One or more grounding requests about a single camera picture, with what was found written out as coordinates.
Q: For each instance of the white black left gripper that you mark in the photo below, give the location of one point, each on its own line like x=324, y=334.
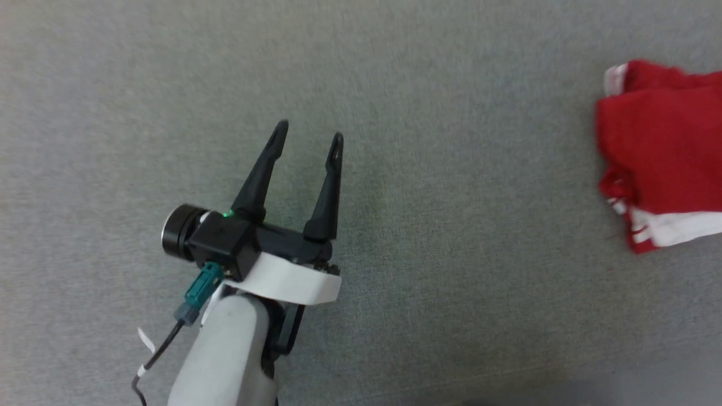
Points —
x=287, y=270

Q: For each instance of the red and white garment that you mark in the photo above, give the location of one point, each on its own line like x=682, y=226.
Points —
x=660, y=152

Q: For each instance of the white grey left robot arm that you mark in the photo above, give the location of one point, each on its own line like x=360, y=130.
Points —
x=225, y=355

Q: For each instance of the grey fabric sofa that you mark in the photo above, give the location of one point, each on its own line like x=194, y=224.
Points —
x=423, y=169

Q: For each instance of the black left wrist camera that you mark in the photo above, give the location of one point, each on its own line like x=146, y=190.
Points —
x=220, y=239

